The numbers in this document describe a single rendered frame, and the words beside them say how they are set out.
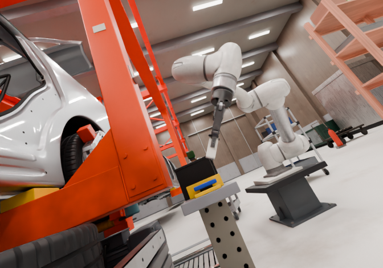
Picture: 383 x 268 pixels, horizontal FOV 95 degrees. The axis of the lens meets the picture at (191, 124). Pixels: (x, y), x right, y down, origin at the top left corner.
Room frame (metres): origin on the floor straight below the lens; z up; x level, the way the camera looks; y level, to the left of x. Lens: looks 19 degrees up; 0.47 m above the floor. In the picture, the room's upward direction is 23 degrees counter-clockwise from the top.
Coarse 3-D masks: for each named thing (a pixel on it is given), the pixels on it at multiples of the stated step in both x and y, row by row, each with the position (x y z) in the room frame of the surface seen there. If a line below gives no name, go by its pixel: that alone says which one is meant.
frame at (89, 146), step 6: (96, 132) 1.13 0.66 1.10; (102, 132) 1.18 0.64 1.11; (96, 138) 1.08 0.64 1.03; (102, 138) 1.26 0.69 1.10; (84, 144) 1.03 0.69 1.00; (90, 144) 1.00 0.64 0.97; (96, 144) 1.06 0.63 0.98; (84, 150) 0.99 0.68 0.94; (90, 150) 1.00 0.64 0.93; (84, 156) 0.99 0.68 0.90
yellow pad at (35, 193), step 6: (24, 192) 0.68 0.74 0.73; (30, 192) 0.68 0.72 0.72; (36, 192) 0.69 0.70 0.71; (42, 192) 0.72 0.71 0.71; (48, 192) 0.75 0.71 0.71; (12, 198) 0.67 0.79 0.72; (18, 198) 0.67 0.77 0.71; (24, 198) 0.68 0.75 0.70; (30, 198) 0.68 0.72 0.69; (36, 198) 0.69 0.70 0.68; (6, 204) 0.67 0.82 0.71; (12, 204) 0.67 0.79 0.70; (18, 204) 0.67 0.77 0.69; (6, 210) 0.67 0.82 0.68
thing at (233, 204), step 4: (236, 196) 2.57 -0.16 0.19; (232, 200) 2.21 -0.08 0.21; (236, 200) 2.48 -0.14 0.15; (228, 204) 2.60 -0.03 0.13; (232, 204) 2.21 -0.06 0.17; (236, 204) 2.31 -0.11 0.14; (232, 208) 2.21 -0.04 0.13; (236, 208) 2.23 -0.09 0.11; (240, 208) 2.56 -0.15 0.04; (232, 212) 2.26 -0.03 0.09; (236, 212) 2.24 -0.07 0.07; (236, 216) 2.20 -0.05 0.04
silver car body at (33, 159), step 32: (0, 32) 0.73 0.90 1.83; (0, 64) 1.50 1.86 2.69; (32, 64) 0.79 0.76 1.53; (64, 64) 2.03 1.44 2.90; (0, 96) 0.72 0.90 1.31; (32, 96) 0.77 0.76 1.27; (64, 96) 0.98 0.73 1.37; (0, 128) 0.58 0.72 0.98; (32, 128) 0.73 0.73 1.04; (0, 160) 0.55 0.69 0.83; (32, 160) 0.68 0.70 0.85; (0, 192) 0.61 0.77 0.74
